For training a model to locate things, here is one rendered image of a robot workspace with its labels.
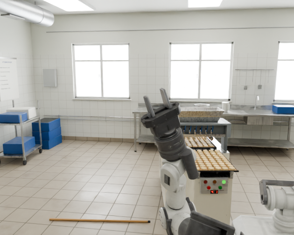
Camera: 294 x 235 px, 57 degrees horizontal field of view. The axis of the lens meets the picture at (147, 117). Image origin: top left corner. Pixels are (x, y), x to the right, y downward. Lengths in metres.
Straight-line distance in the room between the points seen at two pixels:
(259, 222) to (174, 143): 0.32
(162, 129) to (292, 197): 0.38
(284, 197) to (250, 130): 5.80
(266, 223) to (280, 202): 0.09
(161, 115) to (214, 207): 1.94
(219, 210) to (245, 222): 1.82
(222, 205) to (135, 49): 4.53
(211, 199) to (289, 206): 1.82
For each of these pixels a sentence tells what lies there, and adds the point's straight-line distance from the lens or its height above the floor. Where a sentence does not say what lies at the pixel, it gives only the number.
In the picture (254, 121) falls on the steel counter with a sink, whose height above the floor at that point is 0.72.
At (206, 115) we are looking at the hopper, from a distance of 3.11.
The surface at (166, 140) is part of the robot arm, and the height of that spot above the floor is 1.58.
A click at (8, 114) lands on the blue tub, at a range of 5.52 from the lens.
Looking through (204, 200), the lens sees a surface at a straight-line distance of 2.58.
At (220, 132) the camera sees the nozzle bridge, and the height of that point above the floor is 1.06.
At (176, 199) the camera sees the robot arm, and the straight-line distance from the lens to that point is 1.00.
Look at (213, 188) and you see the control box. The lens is 2.51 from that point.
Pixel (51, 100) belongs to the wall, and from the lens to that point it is 7.14.
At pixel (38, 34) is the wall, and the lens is 7.23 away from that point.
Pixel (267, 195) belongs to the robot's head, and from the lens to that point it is 0.80.
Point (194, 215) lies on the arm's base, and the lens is 0.79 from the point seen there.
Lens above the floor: 1.79
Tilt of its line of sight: 10 degrees down
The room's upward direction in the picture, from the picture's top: straight up
